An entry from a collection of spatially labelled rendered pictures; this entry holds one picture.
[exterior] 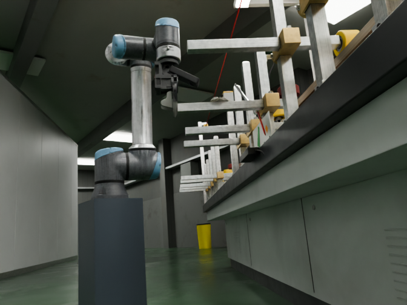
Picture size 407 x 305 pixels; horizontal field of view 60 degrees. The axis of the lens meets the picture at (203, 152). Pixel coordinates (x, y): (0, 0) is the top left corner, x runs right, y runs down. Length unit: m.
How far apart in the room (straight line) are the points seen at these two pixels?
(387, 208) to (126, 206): 1.17
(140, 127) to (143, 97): 0.16
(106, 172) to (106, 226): 0.28
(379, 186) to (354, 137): 0.34
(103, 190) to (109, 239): 0.25
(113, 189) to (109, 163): 0.14
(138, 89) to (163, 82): 0.68
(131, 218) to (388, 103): 1.37
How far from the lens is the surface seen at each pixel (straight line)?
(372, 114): 0.71
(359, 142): 0.75
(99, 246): 1.72
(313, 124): 0.85
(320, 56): 0.88
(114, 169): 1.84
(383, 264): 1.14
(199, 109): 1.25
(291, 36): 1.10
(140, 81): 1.96
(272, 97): 1.28
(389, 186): 1.05
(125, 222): 1.77
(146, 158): 1.86
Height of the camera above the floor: 0.41
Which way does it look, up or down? 13 degrees up
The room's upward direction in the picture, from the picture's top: 5 degrees counter-clockwise
